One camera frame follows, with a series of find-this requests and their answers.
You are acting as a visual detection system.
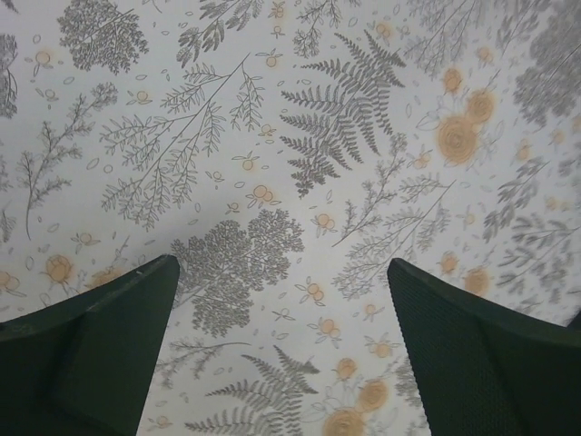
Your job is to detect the floral patterned table mat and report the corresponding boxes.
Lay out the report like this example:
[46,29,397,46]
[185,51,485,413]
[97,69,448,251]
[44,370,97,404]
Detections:
[1,1,580,435]

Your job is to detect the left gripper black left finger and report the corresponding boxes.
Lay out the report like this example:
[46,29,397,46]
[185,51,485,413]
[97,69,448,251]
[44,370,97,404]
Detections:
[1,254,180,435]

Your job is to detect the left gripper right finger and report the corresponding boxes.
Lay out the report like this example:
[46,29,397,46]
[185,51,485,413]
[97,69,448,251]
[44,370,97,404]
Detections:
[387,258,580,435]

